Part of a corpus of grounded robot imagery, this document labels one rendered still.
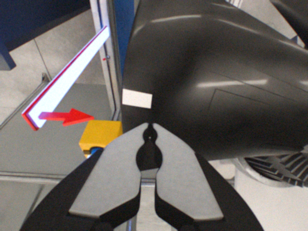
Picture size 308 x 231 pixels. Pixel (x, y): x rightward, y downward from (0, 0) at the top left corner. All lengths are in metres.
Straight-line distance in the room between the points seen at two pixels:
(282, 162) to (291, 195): 0.21
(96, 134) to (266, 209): 0.49
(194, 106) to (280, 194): 0.42
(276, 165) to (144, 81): 0.31
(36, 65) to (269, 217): 1.88
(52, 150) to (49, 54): 0.91
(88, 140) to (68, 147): 0.66
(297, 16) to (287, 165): 0.24
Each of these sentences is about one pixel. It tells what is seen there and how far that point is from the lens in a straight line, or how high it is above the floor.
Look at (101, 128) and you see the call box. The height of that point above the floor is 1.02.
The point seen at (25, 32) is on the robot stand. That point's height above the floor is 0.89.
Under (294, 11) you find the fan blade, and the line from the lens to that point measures 0.34.
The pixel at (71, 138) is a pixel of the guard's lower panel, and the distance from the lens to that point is 1.13.
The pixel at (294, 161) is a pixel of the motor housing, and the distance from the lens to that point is 0.36.
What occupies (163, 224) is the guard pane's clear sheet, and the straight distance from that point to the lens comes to 0.85.
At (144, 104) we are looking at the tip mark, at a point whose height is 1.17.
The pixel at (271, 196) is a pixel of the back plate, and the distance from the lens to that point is 0.52.
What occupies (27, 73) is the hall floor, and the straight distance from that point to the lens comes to 1.94.
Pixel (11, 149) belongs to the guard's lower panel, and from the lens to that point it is 1.27.
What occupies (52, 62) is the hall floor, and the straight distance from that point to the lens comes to 1.70.
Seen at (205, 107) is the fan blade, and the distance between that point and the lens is 0.16.
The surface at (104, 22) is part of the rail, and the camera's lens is 0.46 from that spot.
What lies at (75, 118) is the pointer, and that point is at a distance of 0.17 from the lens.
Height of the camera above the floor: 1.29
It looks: 45 degrees down
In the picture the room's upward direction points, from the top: 179 degrees counter-clockwise
